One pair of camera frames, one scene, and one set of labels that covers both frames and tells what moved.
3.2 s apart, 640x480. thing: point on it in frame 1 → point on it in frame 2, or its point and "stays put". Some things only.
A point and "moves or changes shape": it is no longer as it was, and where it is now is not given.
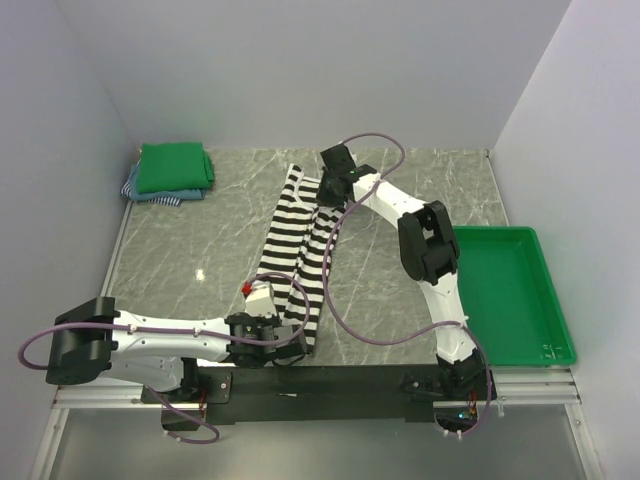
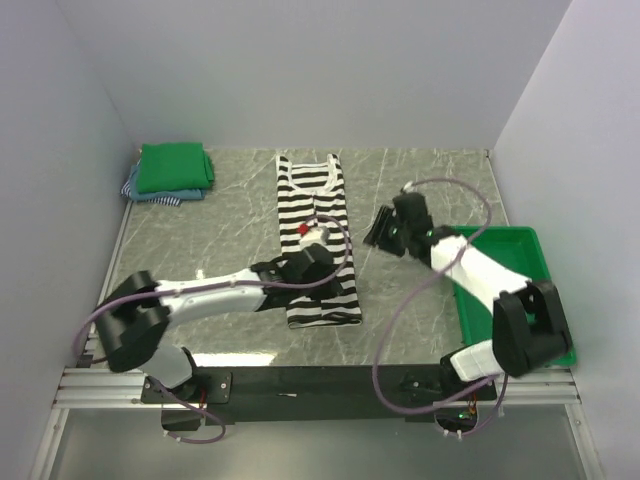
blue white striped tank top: [125, 191] stays put
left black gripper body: [264, 321] → [325, 290]
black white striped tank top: [298, 255] moves or changes shape
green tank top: [174, 167] stays put
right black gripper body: [327, 193] → [406, 232]
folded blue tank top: [181, 194] stays put
